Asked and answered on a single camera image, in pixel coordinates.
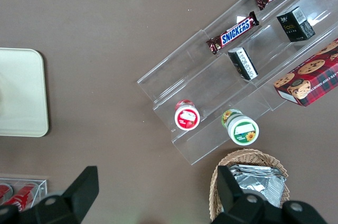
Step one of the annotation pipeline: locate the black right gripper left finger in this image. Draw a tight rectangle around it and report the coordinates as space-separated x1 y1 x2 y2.
0 165 100 224

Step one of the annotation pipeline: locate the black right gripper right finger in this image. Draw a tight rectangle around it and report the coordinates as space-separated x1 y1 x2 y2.
211 165 328 224

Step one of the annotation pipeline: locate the light tan wicker basket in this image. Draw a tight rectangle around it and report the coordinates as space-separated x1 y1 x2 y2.
209 148 292 222

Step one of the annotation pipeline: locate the cream plastic tray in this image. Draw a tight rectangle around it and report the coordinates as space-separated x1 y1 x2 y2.
0 48 50 138

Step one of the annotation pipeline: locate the clear acrylic bottle rack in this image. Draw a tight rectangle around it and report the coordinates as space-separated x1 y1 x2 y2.
0 175 49 210

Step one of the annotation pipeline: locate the stack of foil containers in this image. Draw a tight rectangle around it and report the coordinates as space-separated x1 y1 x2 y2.
229 164 287 209

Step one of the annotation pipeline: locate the red cola bottle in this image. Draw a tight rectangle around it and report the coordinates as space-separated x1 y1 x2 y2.
0 183 13 201
4 184 38 210

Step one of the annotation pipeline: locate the green lid yogurt cup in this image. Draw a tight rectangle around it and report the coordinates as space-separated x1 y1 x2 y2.
221 108 260 146

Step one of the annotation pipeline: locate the red lid yogurt cup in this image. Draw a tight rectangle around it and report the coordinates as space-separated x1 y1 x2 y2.
174 99 201 132

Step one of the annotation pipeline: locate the clear acrylic stepped shelf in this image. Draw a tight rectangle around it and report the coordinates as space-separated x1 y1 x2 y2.
136 0 338 166

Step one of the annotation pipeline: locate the small black carton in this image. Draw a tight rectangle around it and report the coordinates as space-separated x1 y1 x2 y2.
276 6 316 43
227 46 259 81

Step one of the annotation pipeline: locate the red plaid cookie box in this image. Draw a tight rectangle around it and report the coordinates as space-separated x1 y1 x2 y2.
273 38 338 108

